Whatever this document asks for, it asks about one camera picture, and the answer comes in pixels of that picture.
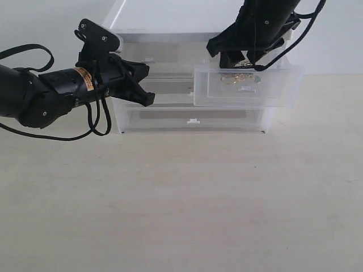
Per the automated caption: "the gold keychain with black strap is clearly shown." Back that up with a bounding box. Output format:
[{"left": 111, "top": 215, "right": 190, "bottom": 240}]
[{"left": 221, "top": 59, "right": 261, "bottom": 85}]

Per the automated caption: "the clear bottom drawer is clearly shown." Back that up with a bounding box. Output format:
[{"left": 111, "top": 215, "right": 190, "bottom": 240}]
[{"left": 113, "top": 102, "right": 275, "bottom": 133}]

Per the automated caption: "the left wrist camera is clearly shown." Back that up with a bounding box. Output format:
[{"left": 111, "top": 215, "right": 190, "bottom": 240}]
[{"left": 74, "top": 18, "right": 124, "bottom": 53}]

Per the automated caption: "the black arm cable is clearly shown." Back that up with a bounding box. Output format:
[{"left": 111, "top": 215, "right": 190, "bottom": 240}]
[
  {"left": 0, "top": 42, "right": 112, "bottom": 142},
  {"left": 252, "top": 0, "right": 328, "bottom": 72}
]

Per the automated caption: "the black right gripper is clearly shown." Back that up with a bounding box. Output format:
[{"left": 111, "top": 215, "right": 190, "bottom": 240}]
[{"left": 206, "top": 0, "right": 300, "bottom": 69}]

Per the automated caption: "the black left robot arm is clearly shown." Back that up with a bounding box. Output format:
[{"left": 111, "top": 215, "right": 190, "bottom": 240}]
[{"left": 1, "top": 53, "right": 155, "bottom": 129}]

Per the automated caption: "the white plastic drawer cabinet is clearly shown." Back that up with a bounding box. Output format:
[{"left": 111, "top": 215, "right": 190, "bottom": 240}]
[{"left": 103, "top": 1, "right": 303, "bottom": 133}]

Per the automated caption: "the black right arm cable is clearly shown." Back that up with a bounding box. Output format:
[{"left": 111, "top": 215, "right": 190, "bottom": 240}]
[{"left": 252, "top": 0, "right": 328, "bottom": 72}]

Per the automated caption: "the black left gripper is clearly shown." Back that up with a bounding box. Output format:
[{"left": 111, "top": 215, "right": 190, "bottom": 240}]
[{"left": 76, "top": 52, "right": 155, "bottom": 107}]

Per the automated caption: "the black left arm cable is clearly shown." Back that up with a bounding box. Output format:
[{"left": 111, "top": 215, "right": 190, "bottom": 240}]
[{"left": 0, "top": 42, "right": 112, "bottom": 142}]

